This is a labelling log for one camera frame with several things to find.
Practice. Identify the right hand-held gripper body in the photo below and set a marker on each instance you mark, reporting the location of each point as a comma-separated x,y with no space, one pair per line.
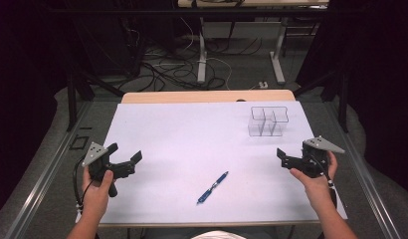
313,159

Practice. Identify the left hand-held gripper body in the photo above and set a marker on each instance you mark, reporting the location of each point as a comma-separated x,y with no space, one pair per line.
98,162

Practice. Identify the clear plastic organizer box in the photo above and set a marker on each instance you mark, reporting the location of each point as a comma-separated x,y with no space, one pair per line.
268,122

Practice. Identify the blue pen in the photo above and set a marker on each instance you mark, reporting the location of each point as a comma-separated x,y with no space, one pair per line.
212,188

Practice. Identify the person's right hand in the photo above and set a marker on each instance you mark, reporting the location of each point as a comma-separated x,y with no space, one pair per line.
319,189

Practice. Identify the person's left hand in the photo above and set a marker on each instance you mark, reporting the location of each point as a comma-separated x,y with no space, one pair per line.
96,195

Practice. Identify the white table mat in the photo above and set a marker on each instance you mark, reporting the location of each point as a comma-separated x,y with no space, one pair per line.
192,142

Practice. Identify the black metal stand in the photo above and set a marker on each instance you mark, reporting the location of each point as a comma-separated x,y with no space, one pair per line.
342,99
72,99

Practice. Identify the white power plug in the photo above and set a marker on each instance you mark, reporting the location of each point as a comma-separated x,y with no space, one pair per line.
263,85

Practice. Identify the wooden table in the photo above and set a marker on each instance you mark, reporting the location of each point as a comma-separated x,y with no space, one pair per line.
192,96

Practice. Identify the white desk leg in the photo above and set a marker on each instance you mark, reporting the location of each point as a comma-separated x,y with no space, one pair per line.
277,66
201,63

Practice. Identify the person's white clothing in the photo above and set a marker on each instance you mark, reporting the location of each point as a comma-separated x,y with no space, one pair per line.
218,235

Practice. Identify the black horizontal bar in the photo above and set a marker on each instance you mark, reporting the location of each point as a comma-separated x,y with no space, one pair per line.
159,11

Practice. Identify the light desk top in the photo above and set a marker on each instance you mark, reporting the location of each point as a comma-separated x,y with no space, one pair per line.
258,2

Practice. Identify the aluminium floor rail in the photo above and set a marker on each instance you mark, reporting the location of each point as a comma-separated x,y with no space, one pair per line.
42,179
367,186

